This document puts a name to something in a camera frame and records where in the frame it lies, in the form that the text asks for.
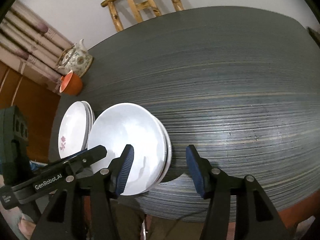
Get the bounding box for small deep plate pink flowers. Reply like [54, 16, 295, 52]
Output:
[58, 101, 87, 159]

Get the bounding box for wide white bowl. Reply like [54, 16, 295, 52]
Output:
[88, 102, 172, 196]

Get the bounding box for large plate purple flowers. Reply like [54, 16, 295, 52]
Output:
[82, 101, 95, 133]

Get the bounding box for plate with pink roses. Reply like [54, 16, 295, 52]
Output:
[81, 101, 89, 151]

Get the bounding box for person's left hand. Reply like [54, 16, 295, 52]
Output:
[14, 214, 36, 240]

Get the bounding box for orange lidded tea cup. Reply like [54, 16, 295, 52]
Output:
[59, 70, 83, 96]

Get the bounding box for floral ceramic teapot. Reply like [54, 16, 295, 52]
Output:
[56, 39, 94, 78]

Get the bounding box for beige patterned curtain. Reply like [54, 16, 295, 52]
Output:
[1, 0, 72, 93]

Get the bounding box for wooden bamboo chair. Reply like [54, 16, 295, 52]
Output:
[100, 0, 184, 32]

